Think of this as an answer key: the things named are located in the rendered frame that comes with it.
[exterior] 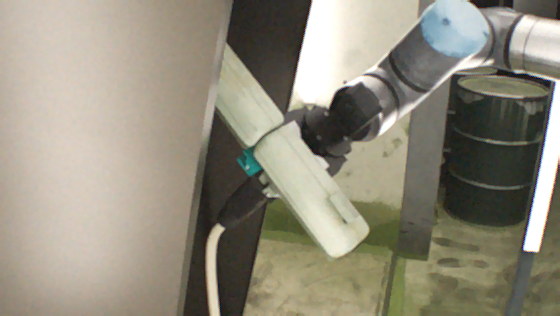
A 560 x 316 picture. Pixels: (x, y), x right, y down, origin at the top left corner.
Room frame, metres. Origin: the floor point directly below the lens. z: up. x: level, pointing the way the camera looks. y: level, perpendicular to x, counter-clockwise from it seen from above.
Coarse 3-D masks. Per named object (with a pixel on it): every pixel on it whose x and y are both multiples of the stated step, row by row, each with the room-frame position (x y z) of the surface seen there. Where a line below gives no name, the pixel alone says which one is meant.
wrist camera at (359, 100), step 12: (360, 84) 0.58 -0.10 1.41; (348, 96) 0.58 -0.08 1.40; (360, 96) 0.57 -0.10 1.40; (372, 96) 0.57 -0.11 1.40; (336, 108) 0.64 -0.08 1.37; (348, 108) 0.58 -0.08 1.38; (360, 108) 0.57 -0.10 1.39; (372, 108) 0.57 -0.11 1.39; (348, 120) 0.62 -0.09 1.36; (360, 120) 0.58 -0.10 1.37
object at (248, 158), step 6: (246, 150) 0.54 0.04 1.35; (252, 150) 0.54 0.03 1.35; (240, 156) 0.55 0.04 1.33; (246, 156) 0.53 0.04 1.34; (252, 156) 0.54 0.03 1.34; (240, 162) 0.55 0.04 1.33; (246, 162) 0.54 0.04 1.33; (252, 162) 0.53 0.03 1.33; (258, 162) 0.53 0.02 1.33; (252, 168) 0.53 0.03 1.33; (258, 168) 0.53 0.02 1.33; (252, 174) 0.54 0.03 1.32
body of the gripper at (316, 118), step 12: (312, 108) 0.63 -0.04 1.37; (324, 108) 0.64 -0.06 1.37; (312, 120) 0.61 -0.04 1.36; (324, 120) 0.62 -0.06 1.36; (336, 120) 0.63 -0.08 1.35; (372, 120) 0.67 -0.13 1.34; (312, 132) 0.60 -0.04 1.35; (324, 132) 0.61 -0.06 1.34; (336, 132) 0.62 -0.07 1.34; (348, 132) 0.63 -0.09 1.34; (360, 132) 0.68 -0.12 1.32; (312, 144) 0.60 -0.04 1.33; (324, 144) 0.60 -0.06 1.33; (336, 144) 0.60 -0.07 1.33; (348, 144) 0.61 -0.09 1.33; (336, 156) 0.59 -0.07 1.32
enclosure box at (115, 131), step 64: (0, 0) 0.43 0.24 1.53; (64, 0) 0.42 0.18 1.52; (128, 0) 0.41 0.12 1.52; (192, 0) 0.40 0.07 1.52; (256, 0) 1.00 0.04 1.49; (0, 64) 0.43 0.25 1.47; (64, 64) 0.42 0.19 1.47; (128, 64) 0.41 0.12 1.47; (192, 64) 0.40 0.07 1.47; (256, 64) 1.00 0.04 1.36; (0, 128) 0.43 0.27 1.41; (64, 128) 0.42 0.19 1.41; (128, 128) 0.41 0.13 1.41; (192, 128) 0.40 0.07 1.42; (0, 192) 0.44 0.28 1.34; (64, 192) 0.42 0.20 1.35; (128, 192) 0.41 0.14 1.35; (192, 192) 0.40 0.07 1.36; (0, 256) 0.44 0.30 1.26; (64, 256) 0.42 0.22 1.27; (128, 256) 0.41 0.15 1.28; (192, 256) 1.03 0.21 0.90; (256, 256) 0.99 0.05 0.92
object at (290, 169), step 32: (224, 64) 0.56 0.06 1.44; (224, 96) 0.54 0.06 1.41; (256, 96) 0.55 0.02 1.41; (256, 128) 0.52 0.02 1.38; (288, 128) 0.53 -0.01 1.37; (288, 160) 0.50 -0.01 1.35; (256, 192) 0.55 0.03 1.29; (288, 192) 0.50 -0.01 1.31; (320, 192) 0.49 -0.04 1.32; (224, 224) 0.62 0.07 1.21; (320, 224) 0.47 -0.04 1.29; (352, 224) 0.48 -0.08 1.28
